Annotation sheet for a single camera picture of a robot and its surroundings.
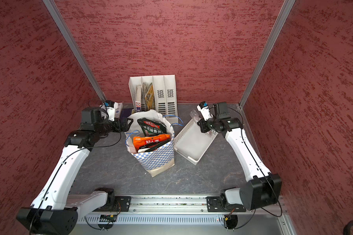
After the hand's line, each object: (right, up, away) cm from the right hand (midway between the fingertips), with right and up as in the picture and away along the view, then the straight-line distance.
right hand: (198, 125), depth 79 cm
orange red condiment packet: (-30, -7, -9) cm, 32 cm away
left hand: (-39, +2, -5) cm, 39 cm away
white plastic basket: (-3, -14, +18) cm, 23 cm away
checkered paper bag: (-22, -17, -7) cm, 28 cm away
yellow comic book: (-32, +18, +24) cm, 44 cm away
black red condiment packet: (-28, -2, +8) cm, 30 cm away
